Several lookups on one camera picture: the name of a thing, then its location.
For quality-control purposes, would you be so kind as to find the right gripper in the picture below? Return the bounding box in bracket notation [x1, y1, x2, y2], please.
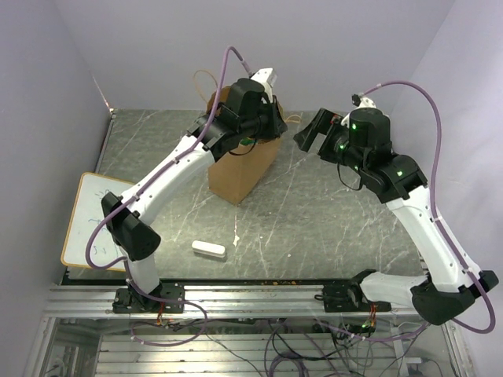
[294, 107, 369, 175]

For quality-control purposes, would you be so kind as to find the brown paper bag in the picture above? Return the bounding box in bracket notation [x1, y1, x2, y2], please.
[189, 77, 286, 205]

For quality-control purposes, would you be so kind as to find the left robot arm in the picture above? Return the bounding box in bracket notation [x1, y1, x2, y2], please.
[101, 68, 287, 312]

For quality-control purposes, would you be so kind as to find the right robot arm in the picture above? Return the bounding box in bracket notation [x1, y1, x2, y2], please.
[294, 108, 498, 325]

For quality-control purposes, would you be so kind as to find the white eraser block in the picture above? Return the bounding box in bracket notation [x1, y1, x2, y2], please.
[191, 240, 226, 259]

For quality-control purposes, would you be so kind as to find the small whiteboard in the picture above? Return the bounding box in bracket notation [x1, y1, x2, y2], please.
[61, 172, 132, 268]

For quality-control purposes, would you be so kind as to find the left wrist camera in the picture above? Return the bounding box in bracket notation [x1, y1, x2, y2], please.
[251, 68, 277, 101]

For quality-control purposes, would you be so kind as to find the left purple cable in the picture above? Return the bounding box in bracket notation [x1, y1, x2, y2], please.
[85, 46, 252, 270]

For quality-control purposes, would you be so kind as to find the aluminium rail frame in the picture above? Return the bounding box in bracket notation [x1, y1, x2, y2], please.
[42, 276, 433, 319]

